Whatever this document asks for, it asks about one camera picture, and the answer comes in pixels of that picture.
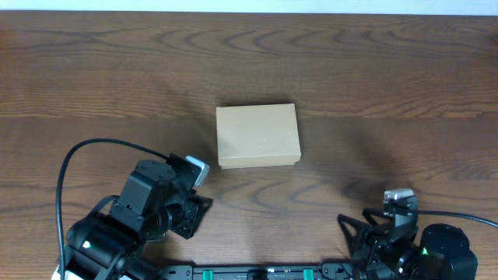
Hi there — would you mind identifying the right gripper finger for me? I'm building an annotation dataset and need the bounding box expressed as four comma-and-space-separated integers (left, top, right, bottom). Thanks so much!
337, 214, 368, 253
362, 208, 393, 228

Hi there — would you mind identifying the cardboard box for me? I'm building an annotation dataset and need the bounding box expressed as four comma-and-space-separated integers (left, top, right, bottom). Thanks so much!
216, 103, 301, 169

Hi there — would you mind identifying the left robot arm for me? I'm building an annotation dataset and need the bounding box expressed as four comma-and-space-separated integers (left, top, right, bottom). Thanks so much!
54, 155, 212, 280

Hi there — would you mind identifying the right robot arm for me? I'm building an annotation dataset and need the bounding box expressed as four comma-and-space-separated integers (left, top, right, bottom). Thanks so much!
338, 194, 478, 280

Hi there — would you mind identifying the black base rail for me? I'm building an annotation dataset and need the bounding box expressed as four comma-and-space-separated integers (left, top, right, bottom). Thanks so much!
158, 261, 366, 280

